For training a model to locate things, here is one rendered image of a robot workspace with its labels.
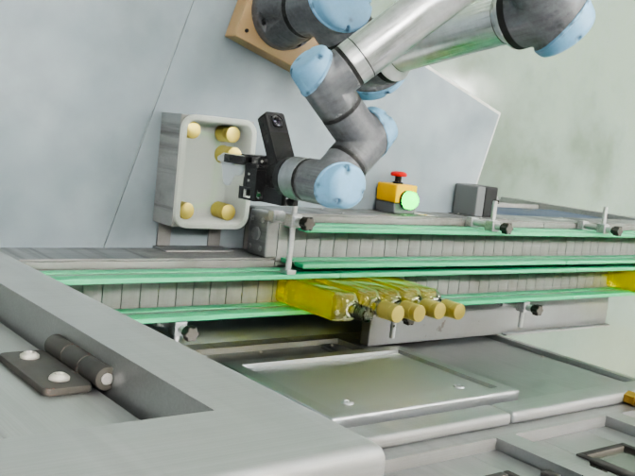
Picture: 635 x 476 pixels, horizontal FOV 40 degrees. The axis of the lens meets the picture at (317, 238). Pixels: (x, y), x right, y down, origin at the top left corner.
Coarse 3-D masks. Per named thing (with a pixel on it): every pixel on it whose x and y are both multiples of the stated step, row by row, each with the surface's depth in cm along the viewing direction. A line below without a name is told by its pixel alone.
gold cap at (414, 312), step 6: (402, 306) 173; (408, 306) 172; (414, 306) 171; (420, 306) 171; (408, 312) 172; (414, 312) 170; (420, 312) 172; (408, 318) 172; (414, 318) 171; (420, 318) 172
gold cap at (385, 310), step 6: (384, 300) 171; (378, 306) 170; (384, 306) 169; (390, 306) 168; (396, 306) 167; (378, 312) 170; (384, 312) 168; (390, 312) 167; (396, 312) 167; (402, 312) 168; (384, 318) 170; (390, 318) 167; (396, 318) 168; (402, 318) 169
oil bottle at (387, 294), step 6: (354, 282) 183; (360, 282) 183; (366, 282) 184; (372, 282) 185; (372, 288) 179; (378, 288) 179; (384, 288) 179; (390, 288) 180; (384, 294) 176; (390, 294) 176; (396, 294) 177; (390, 300) 176
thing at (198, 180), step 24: (192, 120) 170; (216, 120) 174; (240, 120) 177; (192, 144) 179; (216, 144) 183; (240, 144) 182; (192, 168) 180; (216, 168) 184; (192, 192) 181; (216, 192) 185; (192, 216) 180; (240, 216) 182
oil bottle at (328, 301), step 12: (288, 288) 181; (300, 288) 178; (312, 288) 175; (324, 288) 173; (336, 288) 175; (288, 300) 181; (300, 300) 177; (312, 300) 175; (324, 300) 172; (336, 300) 169; (348, 300) 169; (312, 312) 175; (324, 312) 172; (336, 312) 169
